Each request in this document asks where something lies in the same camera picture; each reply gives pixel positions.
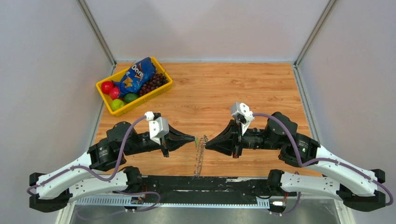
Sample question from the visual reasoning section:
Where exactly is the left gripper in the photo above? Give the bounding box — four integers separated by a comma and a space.
123, 122, 196, 157

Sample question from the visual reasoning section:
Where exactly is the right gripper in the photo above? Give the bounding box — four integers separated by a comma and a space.
205, 118, 282, 159

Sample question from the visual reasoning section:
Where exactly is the metal keyring holder plate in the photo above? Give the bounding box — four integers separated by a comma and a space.
193, 135, 208, 179

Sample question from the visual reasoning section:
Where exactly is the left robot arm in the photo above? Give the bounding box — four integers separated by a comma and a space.
27, 112, 196, 213

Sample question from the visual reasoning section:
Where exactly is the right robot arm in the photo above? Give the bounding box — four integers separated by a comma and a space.
206, 112, 393, 212

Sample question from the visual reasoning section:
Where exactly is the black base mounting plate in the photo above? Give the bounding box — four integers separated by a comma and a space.
125, 175, 287, 205

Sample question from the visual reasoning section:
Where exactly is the dark purple grapes bunch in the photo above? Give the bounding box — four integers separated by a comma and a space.
138, 73, 169, 97

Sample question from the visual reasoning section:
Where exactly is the dark green lime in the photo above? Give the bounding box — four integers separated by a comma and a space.
123, 93, 139, 104

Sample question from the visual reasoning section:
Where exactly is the light green apple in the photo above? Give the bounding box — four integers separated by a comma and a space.
110, 98, 125, 111

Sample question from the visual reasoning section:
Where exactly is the blue Doritos chip bag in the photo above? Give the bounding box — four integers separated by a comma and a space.
114, 57, 156, 97

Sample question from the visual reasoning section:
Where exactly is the pink red apple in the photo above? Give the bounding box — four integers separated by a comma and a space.
109, 87, 120, 100

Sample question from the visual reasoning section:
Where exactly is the yellow plastic bin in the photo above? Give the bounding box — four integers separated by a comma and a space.
96, 57, 173, 117

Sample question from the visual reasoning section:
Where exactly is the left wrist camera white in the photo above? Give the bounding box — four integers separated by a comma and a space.
144, 111, 170, 145

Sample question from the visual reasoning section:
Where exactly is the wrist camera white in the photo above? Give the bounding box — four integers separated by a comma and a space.
231, 102, 254, 135
144, 111, 170, 145

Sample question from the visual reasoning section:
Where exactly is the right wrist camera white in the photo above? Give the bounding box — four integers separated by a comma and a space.
231, 102, 254, 135

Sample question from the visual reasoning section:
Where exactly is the white slotted cable duct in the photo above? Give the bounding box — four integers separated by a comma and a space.
75, 195, 270, 209

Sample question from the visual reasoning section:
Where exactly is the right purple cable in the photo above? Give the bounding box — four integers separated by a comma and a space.
252, 112, 394, 206

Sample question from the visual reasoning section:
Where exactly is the purple cable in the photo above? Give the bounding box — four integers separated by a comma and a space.
252, 112, 394, 206
26, 116, 148, 196

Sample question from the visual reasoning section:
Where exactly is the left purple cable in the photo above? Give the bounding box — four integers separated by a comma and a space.
26, 116, 148, 196

